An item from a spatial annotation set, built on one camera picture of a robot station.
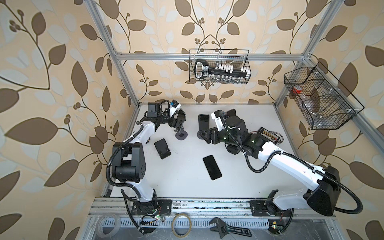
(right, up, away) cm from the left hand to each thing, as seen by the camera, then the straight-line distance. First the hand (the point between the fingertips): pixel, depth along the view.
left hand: (181, 113), depth 88 cm
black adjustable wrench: (+22, -55, -20) cm, 62 cm away
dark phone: (0, -4, -1) cm, 4 cm away
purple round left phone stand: (-2, -15, +14) cm, 21 cm away
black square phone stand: (-12, -22, +2) cm, 25 cm away
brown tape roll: (+6, -56, -17) cm, 59 cm away
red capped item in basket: (+69, +14, -1) cm, 70 cm away
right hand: (+13, -10, -16) cm, 23 cm away
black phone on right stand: (+31, +1, +6) cm, 32 cm away
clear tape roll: (-35, -53, -21) cm, 67 cm away
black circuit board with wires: (+61, -16, +11) cm, 64 cm away
